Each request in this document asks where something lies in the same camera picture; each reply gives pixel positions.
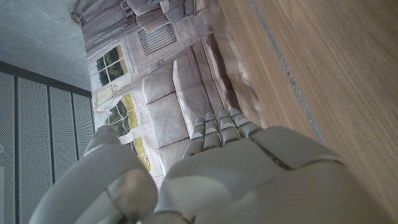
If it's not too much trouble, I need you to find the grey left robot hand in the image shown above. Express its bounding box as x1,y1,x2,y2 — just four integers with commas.
29,108,394,224

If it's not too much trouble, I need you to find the printed sofa room backdrop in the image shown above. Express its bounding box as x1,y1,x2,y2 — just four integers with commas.
70,0,269,187

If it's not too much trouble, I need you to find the grey tape rectangle outline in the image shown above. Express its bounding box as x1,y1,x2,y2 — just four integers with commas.
250,0,326,146

